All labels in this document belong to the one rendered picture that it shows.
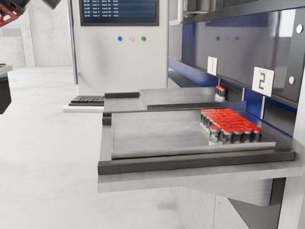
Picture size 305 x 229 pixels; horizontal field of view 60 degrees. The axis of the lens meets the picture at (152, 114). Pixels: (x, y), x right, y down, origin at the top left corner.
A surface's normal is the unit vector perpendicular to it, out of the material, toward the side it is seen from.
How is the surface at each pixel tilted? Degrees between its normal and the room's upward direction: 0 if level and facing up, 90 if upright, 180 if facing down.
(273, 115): 90
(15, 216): 0
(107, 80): 90
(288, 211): 90
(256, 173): 90
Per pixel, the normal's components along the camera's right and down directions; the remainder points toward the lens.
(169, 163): 0.15, 0.29
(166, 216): 0.00, -0.96
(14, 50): 0.43, 0.26
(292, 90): -0.99, 0.04
